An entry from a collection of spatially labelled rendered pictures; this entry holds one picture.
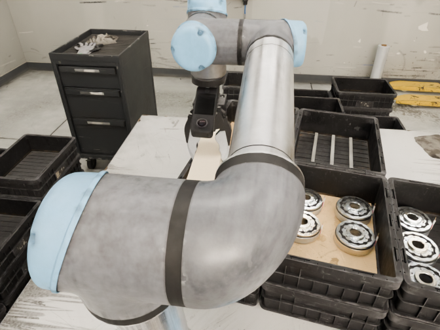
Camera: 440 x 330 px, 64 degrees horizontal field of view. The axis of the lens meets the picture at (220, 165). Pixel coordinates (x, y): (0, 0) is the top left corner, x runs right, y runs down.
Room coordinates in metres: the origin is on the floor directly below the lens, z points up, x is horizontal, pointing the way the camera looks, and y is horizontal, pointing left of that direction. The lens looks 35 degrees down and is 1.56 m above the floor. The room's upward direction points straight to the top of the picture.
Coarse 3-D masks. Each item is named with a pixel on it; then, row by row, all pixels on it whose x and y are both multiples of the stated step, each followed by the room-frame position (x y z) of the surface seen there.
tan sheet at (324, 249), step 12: (324, 204) 0.83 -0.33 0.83; (324, 216) 0.77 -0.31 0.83; (372, 216) 0.77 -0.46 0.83; (324, 228) 0.72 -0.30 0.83; (372, 228) 0.72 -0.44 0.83; (324, 240) 0.68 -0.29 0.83; (300, 252) 0.63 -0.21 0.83; (312, 252) 0.63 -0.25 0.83; (324, 252) 0.63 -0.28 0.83; (336, 252) 0.63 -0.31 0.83; (372, 252) 0.63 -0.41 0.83; (336, 264) 0.59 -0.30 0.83; (348, 264) 0.59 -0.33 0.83; (360, 264) 0.59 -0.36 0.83; (372, 264) 0.59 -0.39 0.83
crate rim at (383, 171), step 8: (320, 112) 1.27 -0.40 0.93; (328, 112) 1.27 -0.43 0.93; (336, 112) 1.27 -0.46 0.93; (376, 120) 1.19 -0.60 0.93; (296, 128) 1.13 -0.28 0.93; (376, 128) 1.16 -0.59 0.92; (296, 136) 1.08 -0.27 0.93; (376, 136) 1.08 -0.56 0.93; (296, 160) 0.92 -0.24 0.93; (304, 160) 0.92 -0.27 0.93; (344, 168) 0.88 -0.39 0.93; (352, 168) 0.88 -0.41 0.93; (384, 168) 0.88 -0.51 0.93; (384, 176) 0.85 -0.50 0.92
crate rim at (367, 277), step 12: (324, 168) 0.88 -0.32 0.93; (336, 168) 0.88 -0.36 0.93; (384, 180) 0.82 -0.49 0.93; (384, 192) 0.76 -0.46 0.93; (396, 240) 0.58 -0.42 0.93; (396, 252) 0.55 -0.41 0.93; (288, 264) 0.53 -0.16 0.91; (300, 264) 0.52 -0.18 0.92; (312, 264) 0.51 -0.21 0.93; (324, 264) 0.51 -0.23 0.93; (396, 264) 0.51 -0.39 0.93; (336, 276) 0.50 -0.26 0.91; (348, 276) 0.49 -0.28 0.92; (360, 276) 0.48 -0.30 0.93; (372, 276) 0.48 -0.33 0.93; (384, 276) 0.48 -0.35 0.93; (396, 276) 0.48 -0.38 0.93; (396, 288) 0.46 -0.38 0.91
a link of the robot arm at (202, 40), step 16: (192, 16) 0.64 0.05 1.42; (208, 16) 0.65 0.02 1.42; (176, 32) 0.58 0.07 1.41; (192, 32) 0.56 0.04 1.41; (208, 32) 0.58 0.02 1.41; (224, 32) 0.58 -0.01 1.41; (176, 48) 0.57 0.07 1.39; (192, 48) 0.56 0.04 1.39; (208, 48) 0.56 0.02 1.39; (224, 48) 0.57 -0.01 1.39; (192, 64) 0.56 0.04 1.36; (208, 64) 0.56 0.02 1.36; (224, 64) 0.59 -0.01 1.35
